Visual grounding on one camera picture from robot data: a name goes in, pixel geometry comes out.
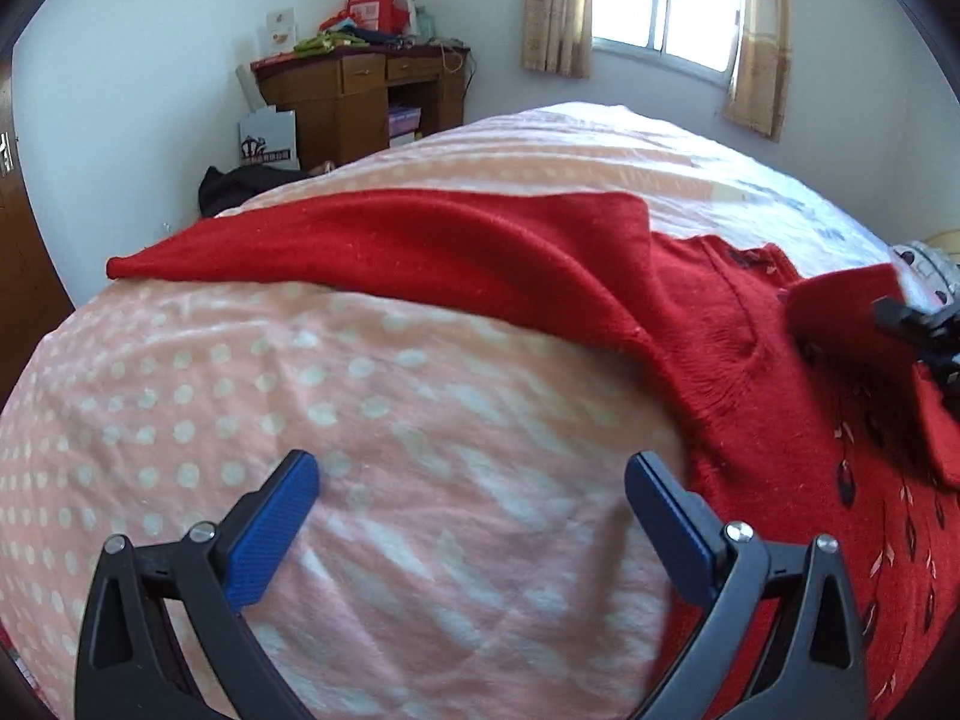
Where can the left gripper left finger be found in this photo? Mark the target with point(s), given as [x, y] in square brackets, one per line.
[130, 663]

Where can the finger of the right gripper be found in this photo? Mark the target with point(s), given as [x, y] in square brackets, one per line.
[933, 337]

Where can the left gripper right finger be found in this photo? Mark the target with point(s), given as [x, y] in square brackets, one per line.
[811, 665]

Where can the red knitted sweater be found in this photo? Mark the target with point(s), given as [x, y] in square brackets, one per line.
[798, 412]

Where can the black clothes pile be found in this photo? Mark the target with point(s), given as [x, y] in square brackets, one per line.
[221, 191]

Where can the grey patterned pillow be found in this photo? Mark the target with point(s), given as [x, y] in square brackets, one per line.
[928, 276]

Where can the right beige curtain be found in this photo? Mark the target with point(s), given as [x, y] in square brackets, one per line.
[759, 88]

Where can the beige curtain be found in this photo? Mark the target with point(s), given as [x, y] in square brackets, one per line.
[557, 37]
[759, 88]

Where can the pink blue dotted bedsheet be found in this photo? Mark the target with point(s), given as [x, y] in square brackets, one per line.
[471, 554]

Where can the brown wooden wardrobe door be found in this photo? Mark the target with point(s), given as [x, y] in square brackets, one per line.
[33, 300]

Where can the left beige curtain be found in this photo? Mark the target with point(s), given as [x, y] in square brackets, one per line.
[557, 37]

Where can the white printed paper bag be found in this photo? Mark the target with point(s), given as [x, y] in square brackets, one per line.
[267, 137]

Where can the brown wooden desk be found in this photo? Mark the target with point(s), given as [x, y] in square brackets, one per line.
[341, 100]

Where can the white card with picture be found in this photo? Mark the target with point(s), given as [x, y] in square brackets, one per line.
[278, 33]

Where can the green cloth on desk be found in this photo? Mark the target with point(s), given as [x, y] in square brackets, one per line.
[324, 42]

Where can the red gift bag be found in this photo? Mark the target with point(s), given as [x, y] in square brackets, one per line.
[389, 16]

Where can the window with white frame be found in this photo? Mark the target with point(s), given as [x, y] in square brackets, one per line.
[695, 36]

